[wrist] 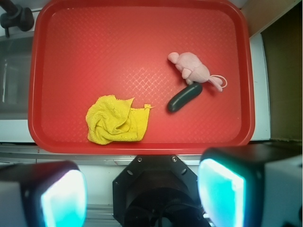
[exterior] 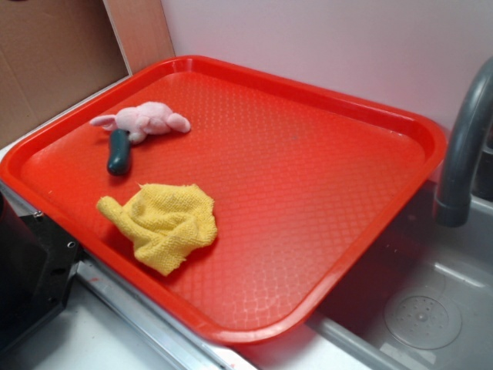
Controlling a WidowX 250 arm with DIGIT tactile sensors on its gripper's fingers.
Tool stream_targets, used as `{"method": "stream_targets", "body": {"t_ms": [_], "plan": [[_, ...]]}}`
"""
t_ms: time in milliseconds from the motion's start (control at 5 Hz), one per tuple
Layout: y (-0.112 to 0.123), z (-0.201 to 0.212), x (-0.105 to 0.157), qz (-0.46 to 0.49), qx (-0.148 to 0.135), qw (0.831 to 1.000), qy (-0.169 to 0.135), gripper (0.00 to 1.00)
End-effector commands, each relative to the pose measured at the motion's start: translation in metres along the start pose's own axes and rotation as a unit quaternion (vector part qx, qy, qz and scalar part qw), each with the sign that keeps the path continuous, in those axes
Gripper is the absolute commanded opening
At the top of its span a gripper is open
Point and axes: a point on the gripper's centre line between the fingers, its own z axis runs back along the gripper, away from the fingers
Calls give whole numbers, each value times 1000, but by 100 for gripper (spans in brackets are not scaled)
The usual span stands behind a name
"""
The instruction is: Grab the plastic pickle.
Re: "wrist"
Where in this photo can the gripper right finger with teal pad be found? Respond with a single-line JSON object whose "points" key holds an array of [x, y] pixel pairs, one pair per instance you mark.
{"points": [[257, 185]]}

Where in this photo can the dark green plastic pickle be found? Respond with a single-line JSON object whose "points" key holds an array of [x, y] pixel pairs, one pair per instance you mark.
{"points": [[184, 96]]}

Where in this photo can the red plastic tray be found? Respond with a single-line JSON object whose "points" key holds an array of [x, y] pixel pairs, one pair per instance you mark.
{"points": [[85, 49]]}

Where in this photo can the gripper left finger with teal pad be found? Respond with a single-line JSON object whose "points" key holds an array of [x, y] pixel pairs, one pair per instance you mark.
{"points": [[51, 194]]}

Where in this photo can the metal sink basin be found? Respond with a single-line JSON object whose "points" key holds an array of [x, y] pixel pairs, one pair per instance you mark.
{"points": [[15, 61]]}

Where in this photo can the yellow crumpled cloth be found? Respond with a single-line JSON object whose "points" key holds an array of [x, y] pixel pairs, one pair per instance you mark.
{"points": [[115, 120]]}

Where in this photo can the pink plush mouse toy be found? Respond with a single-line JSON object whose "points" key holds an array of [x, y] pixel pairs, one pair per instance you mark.
{"points": [[193, 70]]}

